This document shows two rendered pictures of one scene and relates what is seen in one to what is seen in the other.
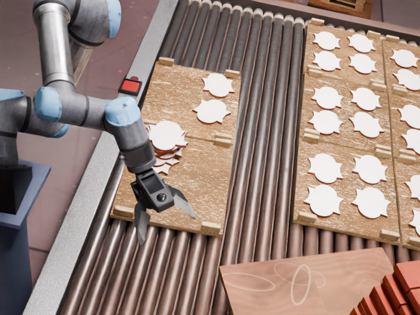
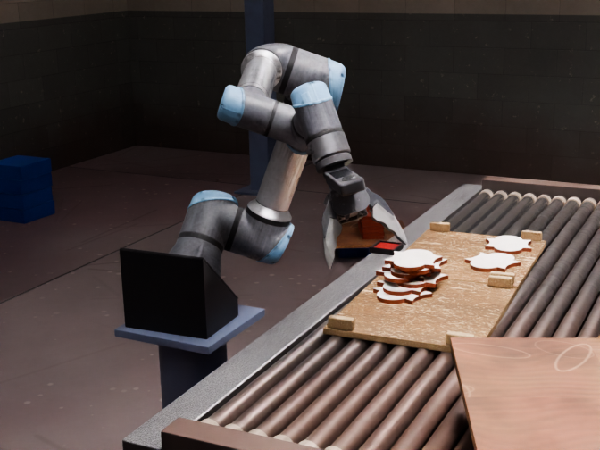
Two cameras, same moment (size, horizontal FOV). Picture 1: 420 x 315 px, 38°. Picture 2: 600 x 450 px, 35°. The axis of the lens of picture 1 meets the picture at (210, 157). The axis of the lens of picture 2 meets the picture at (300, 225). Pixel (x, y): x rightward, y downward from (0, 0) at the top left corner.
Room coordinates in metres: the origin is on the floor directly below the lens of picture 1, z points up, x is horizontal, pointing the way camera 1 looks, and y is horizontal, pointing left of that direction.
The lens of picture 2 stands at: (-0.61, -0.56, 1.74)
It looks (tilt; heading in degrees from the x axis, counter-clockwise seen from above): 16 degrees down; 26
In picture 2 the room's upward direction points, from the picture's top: 1 degrees counter-clockwise
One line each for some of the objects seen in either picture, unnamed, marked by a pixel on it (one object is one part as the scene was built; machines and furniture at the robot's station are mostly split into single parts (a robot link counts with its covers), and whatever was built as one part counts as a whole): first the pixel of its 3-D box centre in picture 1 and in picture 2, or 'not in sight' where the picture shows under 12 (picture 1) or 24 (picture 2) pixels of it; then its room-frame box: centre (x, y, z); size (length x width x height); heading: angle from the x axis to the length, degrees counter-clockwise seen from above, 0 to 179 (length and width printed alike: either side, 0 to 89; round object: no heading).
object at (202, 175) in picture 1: (175, 179); (424, 309); (1.41, 0.09, 0.93); 0.41 x 0.35 x 0.02; 2
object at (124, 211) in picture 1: (124, 211); (341, 322); (1.21, 0.22, 0.95); 0.06 x 0.02 x 0.03; 92
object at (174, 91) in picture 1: (192, 101); (468, 257); (1.83, 0.11, 0.93); 0.41 x 0.35 x 0.02; 2
